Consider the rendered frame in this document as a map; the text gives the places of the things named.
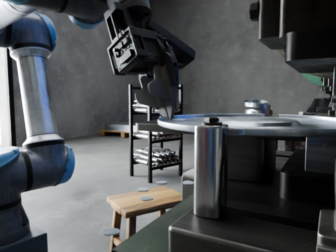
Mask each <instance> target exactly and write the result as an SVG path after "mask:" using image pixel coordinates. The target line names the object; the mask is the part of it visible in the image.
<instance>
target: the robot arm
mask: <svg viewBox="0 0 336 252"><path fill-rule="evenodd" d="M37 10H45V11H50V12H54V13H59V14H63V15H68V17H69V18H70V20H71V21H72V22H73V23H74V24H75V25H78V26H79V27H80V28H81V29H85V30H91V29H94V28H95V27H97V25H98V24H99V23H101V22H102V21H103V20H104V19H105V22H106V25H107V29H108V32H109V36H110V39H111V45H110V46H109V47H108V48H107V51H108V55H109V58H110V62H111V65H112V69H113V72H114V75H115V76H126V74H127V75H134V76H136V75H139V82H140V84H141V90H139V91H138V92H136V93H135V99H136V101H137V102H138V103H139V104H141V105H145V106H149V107H153V108H155V109H156V110H157V111H158V112H159V113H160V114H161V115H162V116H163V117H167V119H168V120H171V119H173V117H174V114H175V109H176V103H177V97H178V86H179V69H180V70H181V69H183V68H184V67H185V66H187V65H188V64H189V63H191V62H192V61H193V60H195V56H196V51H195V50H194V49H192V48H191V47H190V46H188V45H187V44H186V43H184V42H183V41H182V40H180V39H179V38H177V37H176V36H175V35H173V34H172V33H171V32H169V31H168V30H167V29H165V28H164V27H163V26H161V25H160V24H159V23H157V22H156V21H155V20H153V19H152V18H151V17H152V10H151V7H150V2H149V0H0V48H9V52H10V56H11V57H12V58H13V59H15V60H16V61H17V69H18V76H19V83H20V90H21V97H22V105H23V112H24V119H25V126H26V134H27V140H26V141H25V142H24V143H23V145H22V147H23V150H22V151H20V150H19V148H18V147H16V146H7V147H0V247H1V246H5V245H8V244H11V243H13V242H16V241H18V240H20V239H21V238H23V237H24V236H26V235H27V234H28V233H29V231H30V221H29V219H28V217H27V214H26V212H25V210H24V207H23V205H22V197H21V193H24V192H28V191H33V190H37V189H42V188H47V187H51V186H52V187H54V186H57V185H59V184H63V183H66V182H67V181H69V180H70V178H71V177H72V175H73V173H74V169H75V155H74V152H73V149H72V148H71V147H70V146H69V145H65V141H64V139H63V138H62V137H61V136H59V135H58V129H57V123H56V116H55V109H54V102H53V95H52V89H51V82H50V75H49V68H48V61H47V60H48V58H49V57H50V56H51V55H52V53H51V52H53V51H54V49H55V47H56V44H57V43H56V40H57V34H56V30H55V26H54V24H53V22H52V21H51V20H50V18H48V17H47V16H46V15H43V14H39V13H37V12H35V11H37ZM112 57H114V58H115V61H116V65H117V68H118V69H116V68H115V65H114V61H113V58H112Z"/></svg>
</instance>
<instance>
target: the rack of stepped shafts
mask: <svg viewBox="0 0 336 252"><path fill-rule="evenodd" d="M141 89H142V87H133V85H132V84H129V85H128V94H129V170H130V176H131V177H132V176H134V165H135V164H143V165H146V166H148V183H152V182H153V170H158V169H160V170H163V168H167V167H172V166H177V165H178V175H179V176H182V175H183V134H182V133H179V134H176V133H169V132H154V131H140V130H136V129H134V131H135V132H137V133H133V115H145V114H147V121H152V117H154V116H159V118H161V117H163V116H162V115H161V114H160V113H159V112H158V111H157V109H156V108H154V107H150V106H146V105H143V104H140V103H138V102H137V100H135V101H134V102H135V103H137V104H133V90H141ZM177 89H178V90H179V104H176V106H175V107H176V109H175V113H174V115H183V84H179V86H178V87H177ZM133 107H134V108H133ZM133 136H134V137H133ZM175 137H176V138H175ZM139 139H146V140H148V147H146V148H145V149H142V148H141V149H136V151H137V152H139V153H137V154H136V153H134V140H139ZM178 140H179V150H178V155H175V154H176V152H175V151H172V150H170V149H166V148H163V142H170V141H178ZM155 143H159V147H156V146H154V147H152V144H155ZM134 156H136V157H134Z"/></svg>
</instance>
